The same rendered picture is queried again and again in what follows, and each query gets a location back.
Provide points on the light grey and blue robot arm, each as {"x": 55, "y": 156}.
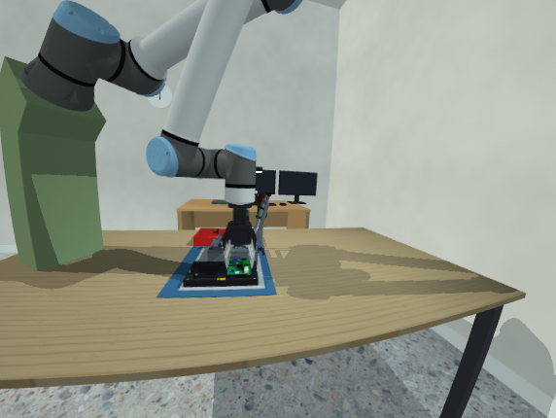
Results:
{"x": 81, "y": 46}

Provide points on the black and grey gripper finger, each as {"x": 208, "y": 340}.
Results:
{"x": 252, "y": 248}
{"x": 226, "y": 251}

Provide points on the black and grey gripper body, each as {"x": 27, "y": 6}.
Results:
{"x": 241, "y": 230}

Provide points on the red bin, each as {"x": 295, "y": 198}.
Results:
{"x": 208, "y": 236}

